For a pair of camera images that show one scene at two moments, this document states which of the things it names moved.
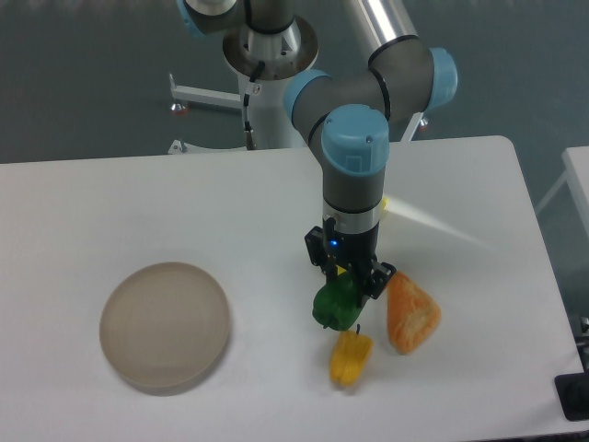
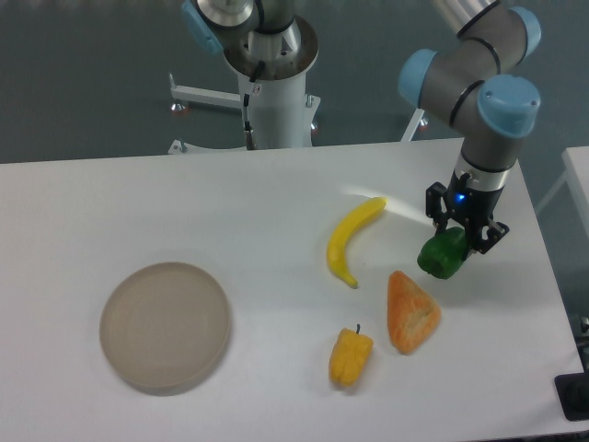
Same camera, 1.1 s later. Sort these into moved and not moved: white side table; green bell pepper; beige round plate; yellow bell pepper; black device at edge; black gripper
Moved: green bell pepper; black gripper
Not moved: beige round plate; white side table; black device at edge; yellow bell pepper
